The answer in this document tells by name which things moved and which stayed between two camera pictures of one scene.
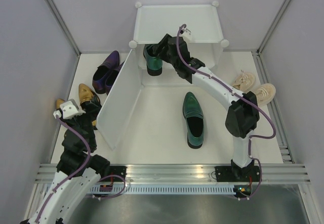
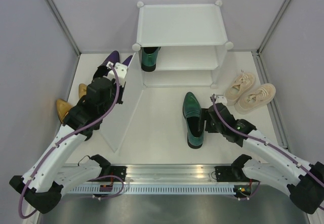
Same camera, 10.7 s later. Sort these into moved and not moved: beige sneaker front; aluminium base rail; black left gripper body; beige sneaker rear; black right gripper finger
Moved: black right gripper finger; black left gripper body
Not moved: beige sneaker rear; beige sneaker front; aluminium base rail
